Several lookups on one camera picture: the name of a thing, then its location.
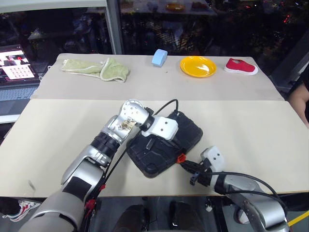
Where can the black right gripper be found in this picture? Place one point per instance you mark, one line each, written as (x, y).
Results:
(204, 177)

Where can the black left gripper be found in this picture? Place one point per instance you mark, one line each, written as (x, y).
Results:
(149, 143)

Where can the orange case latch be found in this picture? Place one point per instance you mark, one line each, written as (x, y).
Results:
(181, 158)

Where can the black plastic tool case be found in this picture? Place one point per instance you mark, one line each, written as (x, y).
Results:
(164, 157)

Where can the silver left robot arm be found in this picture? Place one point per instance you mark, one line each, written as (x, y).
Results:
(82, 164)

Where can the bare forearm of person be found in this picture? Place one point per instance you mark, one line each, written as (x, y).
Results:
(300, 106)

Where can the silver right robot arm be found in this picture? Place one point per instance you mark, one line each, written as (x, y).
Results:
(253, 212)

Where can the pale table cover sheet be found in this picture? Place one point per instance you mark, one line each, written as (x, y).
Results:
(144, 82)

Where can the green towel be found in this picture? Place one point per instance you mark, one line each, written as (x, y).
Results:
(108, 70)

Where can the light blue sponge block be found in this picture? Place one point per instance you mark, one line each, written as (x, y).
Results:
(159, 58)

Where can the yellow plate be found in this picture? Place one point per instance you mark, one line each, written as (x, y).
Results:
(198, 67)

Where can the red slip-on shoe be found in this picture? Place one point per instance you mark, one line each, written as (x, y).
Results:
(239, 66)

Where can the orange bowl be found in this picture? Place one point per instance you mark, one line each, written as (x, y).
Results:
(175, 6)

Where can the white red sneaker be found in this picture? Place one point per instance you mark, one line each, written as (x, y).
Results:
(21, 209)

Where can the open laptop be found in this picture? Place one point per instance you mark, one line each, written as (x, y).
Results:
(17, 67)

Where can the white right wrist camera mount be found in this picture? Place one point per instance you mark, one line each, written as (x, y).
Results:
(212, 155)

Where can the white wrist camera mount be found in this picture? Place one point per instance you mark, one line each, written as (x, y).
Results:
(212, 155)
(164, 126)

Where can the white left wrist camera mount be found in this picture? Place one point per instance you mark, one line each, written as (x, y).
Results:
(164, 126)

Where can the white metal shelf frame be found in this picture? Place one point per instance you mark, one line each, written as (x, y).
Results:
(116, 24)

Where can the grey slanted metal post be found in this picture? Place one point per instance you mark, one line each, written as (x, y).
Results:
(289, 62)

